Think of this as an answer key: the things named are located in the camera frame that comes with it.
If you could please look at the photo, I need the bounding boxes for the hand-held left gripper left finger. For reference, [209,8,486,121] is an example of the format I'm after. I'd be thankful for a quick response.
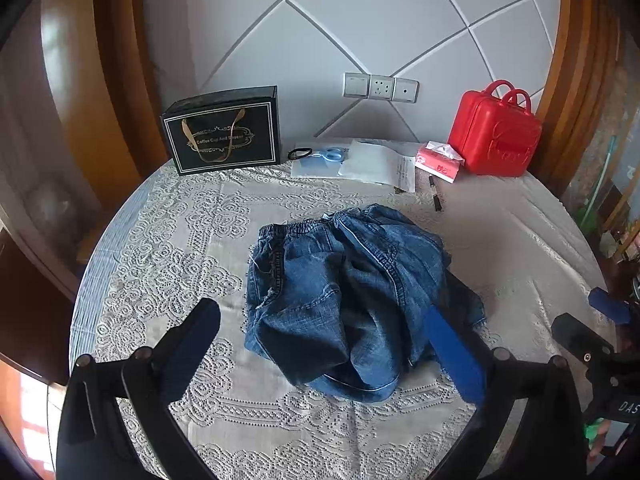
[56,298,222,480]

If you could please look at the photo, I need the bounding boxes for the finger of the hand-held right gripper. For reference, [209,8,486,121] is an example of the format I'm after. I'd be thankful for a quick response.
[551,312,617,377]
[588,287,632,327]

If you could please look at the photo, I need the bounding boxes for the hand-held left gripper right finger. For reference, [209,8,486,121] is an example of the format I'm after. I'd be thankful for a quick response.
[424,274,589,480]

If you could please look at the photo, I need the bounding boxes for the blue denim pants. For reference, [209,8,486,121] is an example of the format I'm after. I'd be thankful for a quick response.
[244,204,488,403]

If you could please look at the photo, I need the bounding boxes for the white paper receipt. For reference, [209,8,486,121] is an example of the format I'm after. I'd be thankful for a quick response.
[392,154,417,194]

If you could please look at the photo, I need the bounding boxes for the red tissue pack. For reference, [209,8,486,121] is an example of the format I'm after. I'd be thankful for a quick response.
[414,141,466,184]

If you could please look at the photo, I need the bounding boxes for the small red suitcase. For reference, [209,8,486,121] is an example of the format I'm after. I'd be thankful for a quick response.
[447,79,544,177]

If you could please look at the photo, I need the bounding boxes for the white paper sheet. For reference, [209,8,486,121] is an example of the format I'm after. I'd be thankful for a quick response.
[339,139,402,184]

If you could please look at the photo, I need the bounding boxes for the black gift bag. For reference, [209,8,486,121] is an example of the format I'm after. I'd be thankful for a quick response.
[160,85,282,176]

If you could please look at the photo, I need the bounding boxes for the brown wooden wardrobe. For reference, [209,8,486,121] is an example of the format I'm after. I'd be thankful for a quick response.
[0,0,148,281]

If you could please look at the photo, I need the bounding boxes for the white wall socket plate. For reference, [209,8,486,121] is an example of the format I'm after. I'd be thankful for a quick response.
[392,77,419,105]

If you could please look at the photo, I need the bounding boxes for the white wall power socket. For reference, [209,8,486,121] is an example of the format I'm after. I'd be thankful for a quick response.
[369,74,396,101]

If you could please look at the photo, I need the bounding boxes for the white wall switch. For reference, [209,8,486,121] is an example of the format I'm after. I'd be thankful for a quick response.
[343,72,371,99]

